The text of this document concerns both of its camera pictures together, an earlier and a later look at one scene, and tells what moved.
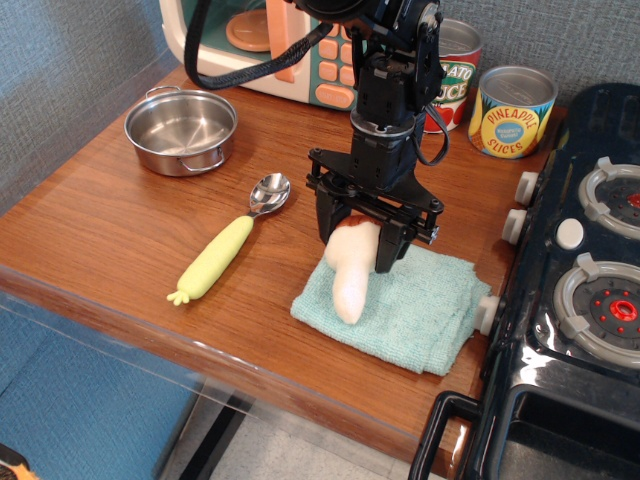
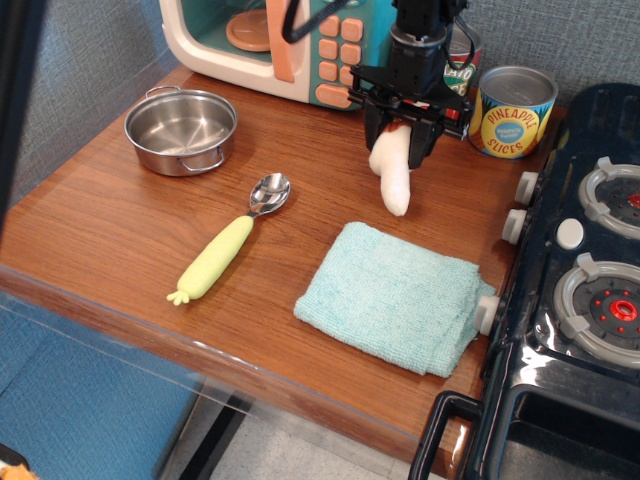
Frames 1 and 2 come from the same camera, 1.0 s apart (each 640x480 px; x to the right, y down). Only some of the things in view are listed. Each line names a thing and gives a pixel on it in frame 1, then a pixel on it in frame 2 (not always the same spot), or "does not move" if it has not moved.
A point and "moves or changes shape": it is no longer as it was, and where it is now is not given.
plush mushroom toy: x=351 y=252 moves or changes shape
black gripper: x=377 y=175 -> x=413 y=84
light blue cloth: x=418 y=316 does not move
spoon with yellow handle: x=268 y=193 does not move
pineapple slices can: x=511 y=111 does not move
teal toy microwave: x=234 y=35 does not move
